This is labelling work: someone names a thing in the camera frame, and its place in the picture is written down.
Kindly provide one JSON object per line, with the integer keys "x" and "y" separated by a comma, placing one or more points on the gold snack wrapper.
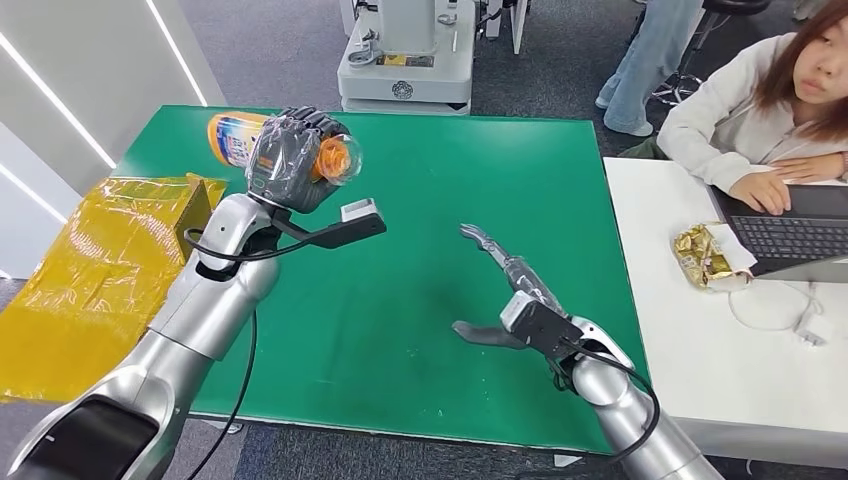
{"x": 702, "y": 255}

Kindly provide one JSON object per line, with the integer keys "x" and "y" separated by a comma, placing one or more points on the green table mat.
{"x": 411, "y": 265}

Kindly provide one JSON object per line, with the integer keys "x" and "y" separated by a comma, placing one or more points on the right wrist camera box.
{"x": 540, "y": 324}

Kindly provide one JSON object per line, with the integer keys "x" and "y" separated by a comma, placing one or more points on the yellow taped cardboard box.
{"x": 79, "y": 285}

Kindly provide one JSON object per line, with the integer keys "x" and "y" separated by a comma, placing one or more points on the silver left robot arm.
{"x": 199, "y": 311}

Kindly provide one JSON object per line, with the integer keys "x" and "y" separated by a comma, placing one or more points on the person's hand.
{"x": 808, "y": 167}
{"x": 765, "y": 192}

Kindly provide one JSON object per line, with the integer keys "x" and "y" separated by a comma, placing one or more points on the orange plastic bottle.
{"x": 228, "y": 136}

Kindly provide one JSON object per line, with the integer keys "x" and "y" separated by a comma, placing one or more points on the person's right hand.
{"x": 765, "y": 192}

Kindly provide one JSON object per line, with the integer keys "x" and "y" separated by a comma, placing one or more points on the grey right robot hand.
{"x": 523, "y": 275}

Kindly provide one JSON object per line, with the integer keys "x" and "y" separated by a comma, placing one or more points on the dark grey laptop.
{"x": 788, "y": 238}

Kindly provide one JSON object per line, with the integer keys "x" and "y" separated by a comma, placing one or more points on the white furniture leg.
{"x": 519, "y": 23}

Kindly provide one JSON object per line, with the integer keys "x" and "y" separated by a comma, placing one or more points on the black stool with chrome base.
{"x": 686, "y": 66}

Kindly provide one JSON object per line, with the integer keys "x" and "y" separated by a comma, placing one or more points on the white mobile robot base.
{"x": 405, "y": 73}

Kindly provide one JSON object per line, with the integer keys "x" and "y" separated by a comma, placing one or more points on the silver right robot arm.
{"x": 629, "y": 411}

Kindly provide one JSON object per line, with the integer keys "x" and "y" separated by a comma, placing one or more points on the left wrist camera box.
{"x": 351, "y": 225}

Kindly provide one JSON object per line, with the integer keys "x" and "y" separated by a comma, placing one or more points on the person's left hand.
{"x": 808, "y": 167}

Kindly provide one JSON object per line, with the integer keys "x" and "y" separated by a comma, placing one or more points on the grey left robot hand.
{"x": 291, "y": 166}

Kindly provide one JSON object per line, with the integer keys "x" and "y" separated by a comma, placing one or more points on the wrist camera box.
{"x": 351, "y": 225}
{"x": 540, "y": 324}

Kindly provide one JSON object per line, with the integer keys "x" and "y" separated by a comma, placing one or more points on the seated person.
{"x": 729, "y": 112}

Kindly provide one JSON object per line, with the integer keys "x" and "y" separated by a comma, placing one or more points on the standing person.
{"x": 646, "y": 60}

